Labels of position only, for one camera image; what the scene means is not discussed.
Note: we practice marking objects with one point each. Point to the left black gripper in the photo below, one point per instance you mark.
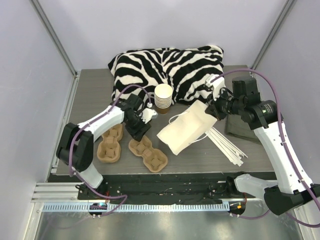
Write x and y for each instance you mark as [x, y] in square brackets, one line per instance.
[139, 130]

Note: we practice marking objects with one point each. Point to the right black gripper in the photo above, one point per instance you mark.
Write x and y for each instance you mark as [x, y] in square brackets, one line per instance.
[215, 111]

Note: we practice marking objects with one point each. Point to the light blue paper bag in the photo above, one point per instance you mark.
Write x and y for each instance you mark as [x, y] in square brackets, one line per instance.
[187, 127]

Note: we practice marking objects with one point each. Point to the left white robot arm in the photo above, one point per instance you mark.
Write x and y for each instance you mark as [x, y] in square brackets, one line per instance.
[76, 144]

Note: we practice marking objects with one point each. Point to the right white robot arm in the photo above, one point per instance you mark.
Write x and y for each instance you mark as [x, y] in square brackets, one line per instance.
[293, 186]

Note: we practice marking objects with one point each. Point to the olive green cloth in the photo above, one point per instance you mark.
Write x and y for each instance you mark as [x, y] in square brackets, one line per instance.
[236, 127]

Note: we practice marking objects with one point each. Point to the brown cardboard cup carrier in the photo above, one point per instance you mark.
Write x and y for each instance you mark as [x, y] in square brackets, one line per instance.
[109, 149]

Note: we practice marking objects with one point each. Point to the stack of paper cups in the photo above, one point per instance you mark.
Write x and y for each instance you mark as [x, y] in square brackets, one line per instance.
[163, 98]

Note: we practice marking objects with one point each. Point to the bundle of white wrapped straws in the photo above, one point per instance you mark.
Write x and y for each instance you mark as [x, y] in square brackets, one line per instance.
[230, 150]

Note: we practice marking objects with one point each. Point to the zebra print pillow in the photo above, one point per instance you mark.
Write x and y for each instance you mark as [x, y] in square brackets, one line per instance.
[139, 71]

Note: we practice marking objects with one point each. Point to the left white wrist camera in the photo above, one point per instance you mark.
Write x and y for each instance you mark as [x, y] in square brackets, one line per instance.
[148, 114]

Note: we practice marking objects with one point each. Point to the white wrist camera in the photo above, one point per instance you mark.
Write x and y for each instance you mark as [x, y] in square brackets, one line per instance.
[213, 86]
[148, 114]

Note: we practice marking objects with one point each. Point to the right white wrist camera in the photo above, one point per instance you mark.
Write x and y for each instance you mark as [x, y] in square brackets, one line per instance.
[213, 86]

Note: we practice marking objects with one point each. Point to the white slotted cable duct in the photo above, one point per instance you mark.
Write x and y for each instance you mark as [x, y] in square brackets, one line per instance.
[97, 207]

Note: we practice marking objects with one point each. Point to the aluminium frame rail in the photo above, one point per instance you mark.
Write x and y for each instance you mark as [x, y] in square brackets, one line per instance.
[55, 192]

